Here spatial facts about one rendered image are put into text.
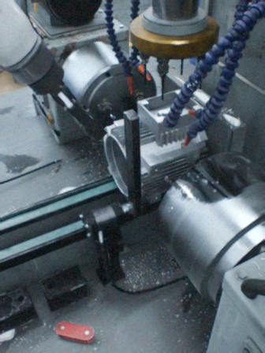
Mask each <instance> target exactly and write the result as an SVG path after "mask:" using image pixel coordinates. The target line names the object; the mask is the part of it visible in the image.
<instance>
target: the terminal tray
mask: <svg viewBox="0 0 265 353"><path fill-rule="evenodd" d="M180 90H181V89H179V90H176V91H172V92H169V93H166V94H163V100H161V95H160V96H156V97H154V98H146V99H144V100H140V101H138V102H137V105H138V115H139V116H140V119H141V120H142V121H144V123H146V124H147V126H149V128H150V129H151V131H152V132H153V134H154V135H155V142H156V143H157V145H158V147H163V145H164V144H165V146H167V145H168V143H170V144H172V143H173V142H175V143H177V141H178V140H179V141H180V142H181V139H184V140H185V139H186V137H187V135H186V132H187V130H188V127H189V125H191V124H192V123H193V122H194V121H198V120H199V119H197V118H196V117H195V116H194V115H191V114H189V113H188V112H189V111H190V110H197V109H199V108H201V109H203V107H202V106H201V105H200V104H199V103H198V102H195V101H194V100H193V99H192V98H190V102H188V103H187V105H186V107H185V108H184V109H183V112H182V113H181V116H180V118H179V119H178V124H177V125H176V126H175V128H167V127H164V126H163V125H162V123H163V121H162V120H159V117H162V119H163V118H164V117H165V116H167V115H168V112H169V111H170V107H171V105H172V104H173V103H174V100H175V99H176V97H177V94H178V93H177V92H178V91H180ZM143 102H146V103H143ZM195 106H198V107H199V108H195Z"/></svg>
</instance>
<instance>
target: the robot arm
mask: <svg viewBox="0 0 265 353"><path fill-rule="evenodd" d="M0 65H2V66H3V68H4V70H5V71H7V72H10V73H11V74H12V76H13V77H14V78H15V79H16V80H18V81H19V83H20V84H23V85H28V87H30V88H31V89H32V90H33V91H34V92H35V93H36V94H37V95H48V94H49V95H51V98H52V99H53V100H54V101H55V102H57V103H58V104H59V105H61V106H62V107H63V108H64V109H65V110H66V111H68V112H69V113H70V114H71V115H72V116H74V117H75V118H76V119H77V120H78V121H79V122H80V127H81V128H83V127H84V128H86V129H87V130H88V131H89V132H90V133H91V134H92V135H93V136H94V137H95V139H96V140H97V141H100V140H101V139H102V138H103V137H104V136H105V135H106V134H107V133H108V132H107V131H106V129H105V128H104V127H102V126H101V125H100V124H99V123H98V122H97V120H96V119H95V118H94V117H93V116H92V115H91V114H90V112H91V111H90V110H89V108H87V109H86V110H85V109H84V108H83V105H81V104H80V103H79V102H78V101H77V99H76V97H75V96H74V95H73V94H72V92H71V91H70V89H69V88H68V86H67V85H66V84H65V83H64V81H62V79H63V76H64V70H63V68H62V67H61V66H60V65H59V64H58V62H57V61H55V60H54V54H53V53H51V52H50V50H49V48H48V47H47V45H46V44H45V42H44V41H43V40H42V39H41V38H40V37H39V34H37V33H36V32H35V31H34V30H33V28H32V24H31V23H30V21H29V19H28V18H27V17H26V16H25V15H24V12H23V10H22V9H20V7H19V6H18V5H17V3H16V2H15V1H14V0H0Z"/></svg>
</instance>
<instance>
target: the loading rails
mask: <svg viewBox="0 0 265 353"><path fill-rule="evenodd" d="M166 193H167V191H166V192H164V193H162V197H161V200H159V201H157V202H155V203H152V204H150V203H149V202H146V203H142V210H143V214H142V215H140V216H139V217H134V216H133V215H132V214H131V213H129V214H126V215H125V216H126V224H125V226H123V227H121V228H119V229H120V230H121V233H122V240H120V241H118V250H119V258H120V260H122V259H123V258H127V257H129V256H130V255H131V252H130V250H129V247H128V245H130V244H132V243H137V242H139V241H141V240H144V239H146V238H148V237H149V236H153V235H154V234H157V232H156V228H155V219H156V214H157V212H158V209H159V205H160V204H161V202H162V200H163V198H164V196H165V194H166ZM113 199H116V200H117V201H119V203H120V204H121V206H125V205H128V203H129V201H128V200H127V199H126V198H125V197H124V196H123V195H122V194H121V193H120V191H119V189H118V187H117V185H116V184H115V181H114V178H113V176H109V177H104V178H102V179H99V180H96V181H94V182H91V183H89V184H85V185H83V186H80V187H78V188H75V189H73V190H70V191H66V192H65V193H60V194H57V195H54V196H52V197H50V198H47V199H44V200H41V201H39V202H37V203H33V204H31V205H27V206H23V207H21V208H19V209H16V210H13V211H11V212H9V213H6V214H1V215H0V296H2V295H5V294H8V293H10V292H12V291H14V290H15V291H16V290H17V289H19V288H22V287H24V286H26V287H30V286H32V285H35V284H38V283H39V282H40V280H42V279H43V278H46V277H49V276H51V275H53V274H56V273H58V272H61V271H63V270H65V269H68V268H70V267H73V266H74V265H79V266H81V265H83V264H86V263H88V262H91V261H93V260H96V259H97V258H98V254H97V249H96V245H95V243H94V241H93V240H92V238H90V237H88V238H87V233H86V230H85V228H84V227H83V228H82V227H81V225H82V224H83V223H82V220H81V218H80V214H81V211H83V210H93V209H95V208H96V207H99V206H102V205H105V204H107V202H109V201H111V200H113Z"/></svg>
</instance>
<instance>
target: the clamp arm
mask: <svg viewBox="0 0 265 353"><path fill-rule="evenodd" d="M123 114H124V126H125V153H126V165H127V179H128V193H129V203H128V205H127V206H130V207H129V210H132V211H131V212H130V213H131V214H132V215H133V216H134V217H139V216H140V215H142V214H143V210H142V190H143V189H144V185H143V184H142V177H141V145H140V128H142V127H143V123H142V121H141V120H140V116H139V115H138V114H137V113H136V112H135V111H133V110H130V111H125V112H124V113H123ZM129 204H130V205H129Z"/></svg>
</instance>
